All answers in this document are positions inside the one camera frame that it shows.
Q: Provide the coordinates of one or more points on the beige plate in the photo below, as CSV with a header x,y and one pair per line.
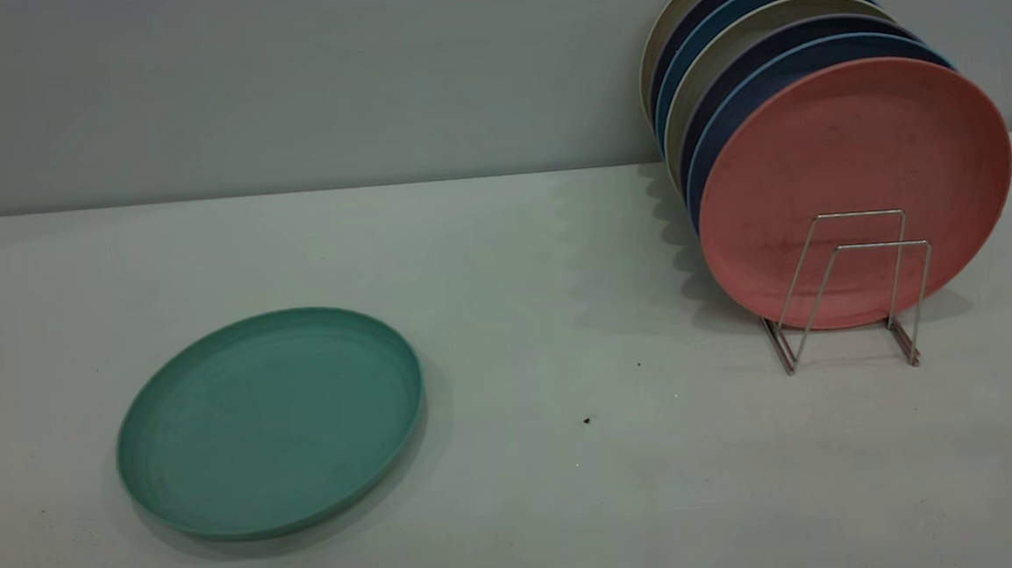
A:
x,y
680,1
720,50

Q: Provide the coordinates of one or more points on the pink plate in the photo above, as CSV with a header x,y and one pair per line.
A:
x,y
850,166

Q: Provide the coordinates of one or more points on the teal blue plate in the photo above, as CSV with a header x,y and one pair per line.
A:
x,y
716,22

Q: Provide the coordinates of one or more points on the green plate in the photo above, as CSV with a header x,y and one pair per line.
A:
x,y
268,421

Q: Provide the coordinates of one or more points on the dark purple plate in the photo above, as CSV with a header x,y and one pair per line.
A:
x,y
747,60
698,12

